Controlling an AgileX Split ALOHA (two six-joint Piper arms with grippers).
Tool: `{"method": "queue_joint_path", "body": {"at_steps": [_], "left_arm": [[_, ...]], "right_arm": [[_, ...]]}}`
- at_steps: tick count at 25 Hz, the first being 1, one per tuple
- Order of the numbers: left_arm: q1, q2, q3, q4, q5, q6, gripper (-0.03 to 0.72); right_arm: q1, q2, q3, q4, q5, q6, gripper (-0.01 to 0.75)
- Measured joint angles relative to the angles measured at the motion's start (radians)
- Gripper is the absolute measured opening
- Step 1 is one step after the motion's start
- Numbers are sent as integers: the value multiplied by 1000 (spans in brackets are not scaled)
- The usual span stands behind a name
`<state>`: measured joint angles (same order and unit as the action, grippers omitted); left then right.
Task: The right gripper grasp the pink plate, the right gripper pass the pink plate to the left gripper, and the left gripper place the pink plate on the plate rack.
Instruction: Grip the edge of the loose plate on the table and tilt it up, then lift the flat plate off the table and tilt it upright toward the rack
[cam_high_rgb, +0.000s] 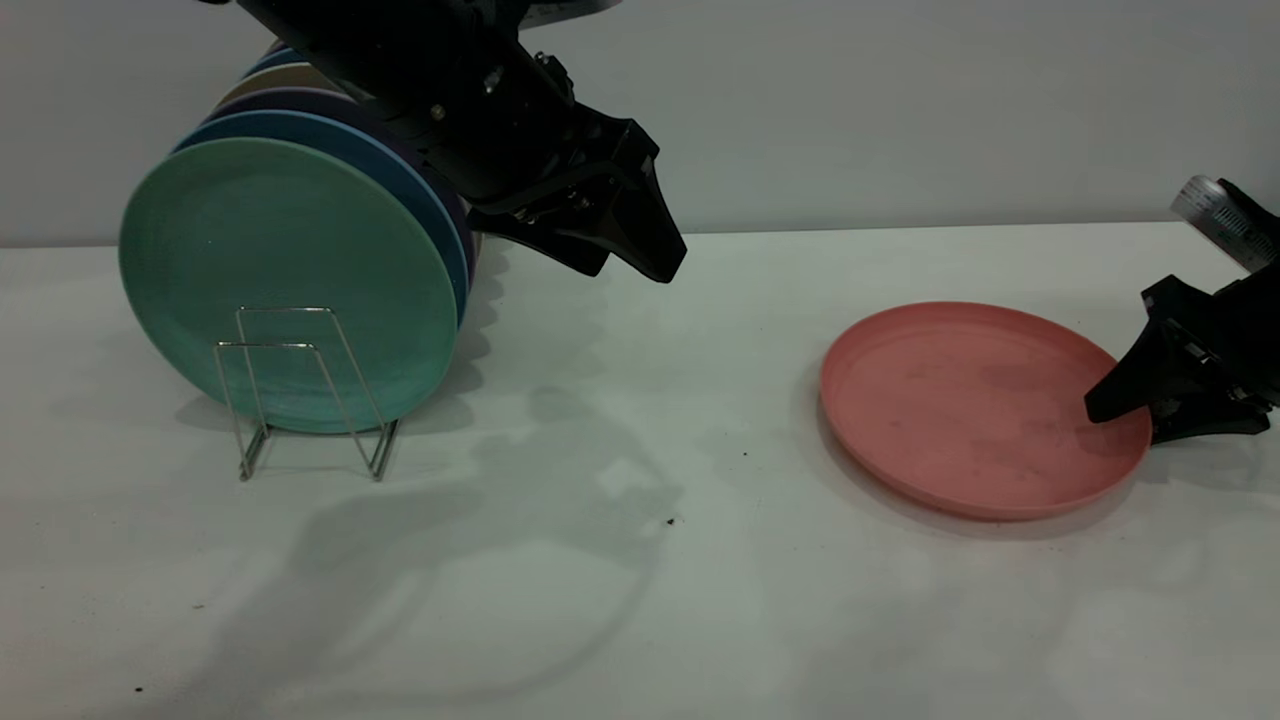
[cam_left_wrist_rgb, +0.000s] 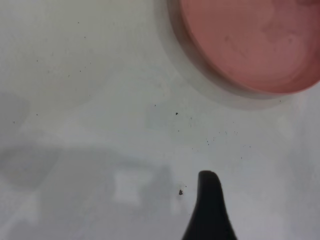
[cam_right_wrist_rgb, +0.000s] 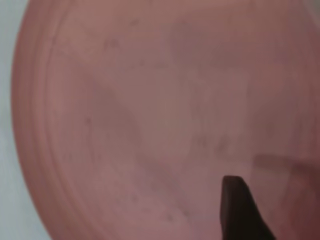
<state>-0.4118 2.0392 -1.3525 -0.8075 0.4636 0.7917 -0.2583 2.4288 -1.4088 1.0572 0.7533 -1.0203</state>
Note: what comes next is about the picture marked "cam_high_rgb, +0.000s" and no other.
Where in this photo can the green plate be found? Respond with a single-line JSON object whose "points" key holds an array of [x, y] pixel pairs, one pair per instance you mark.
{"points": [[280, 260]]}

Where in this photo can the silver labelled cylinder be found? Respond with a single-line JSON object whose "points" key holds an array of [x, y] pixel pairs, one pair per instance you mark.
{"points": [[1215, 215]]}

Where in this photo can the dark purple plate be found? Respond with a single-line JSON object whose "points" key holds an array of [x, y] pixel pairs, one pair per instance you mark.
{"points": [[315, 100]]}

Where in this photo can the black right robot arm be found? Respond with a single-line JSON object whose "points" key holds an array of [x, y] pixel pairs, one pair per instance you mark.
{"points": [[1255, 210]]}

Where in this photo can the blue plate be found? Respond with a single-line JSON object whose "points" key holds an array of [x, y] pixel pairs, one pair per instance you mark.
{"points": [[278, 58], [330, 133]]}

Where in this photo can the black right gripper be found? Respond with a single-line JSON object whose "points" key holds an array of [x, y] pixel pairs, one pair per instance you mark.
{"points": [[1225, 330]]}

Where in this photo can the pink plate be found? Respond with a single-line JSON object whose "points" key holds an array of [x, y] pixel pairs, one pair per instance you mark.
{"points": [[960, 410]]}

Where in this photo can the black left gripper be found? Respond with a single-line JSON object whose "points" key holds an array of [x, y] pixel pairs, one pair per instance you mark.
{"points": [[500, 130]]}

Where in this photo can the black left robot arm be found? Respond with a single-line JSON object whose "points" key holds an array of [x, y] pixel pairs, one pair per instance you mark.
{"points": [[340, 40]]}

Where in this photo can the beige plate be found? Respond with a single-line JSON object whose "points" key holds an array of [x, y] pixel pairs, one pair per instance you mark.
{"points": [[280, 80]]}

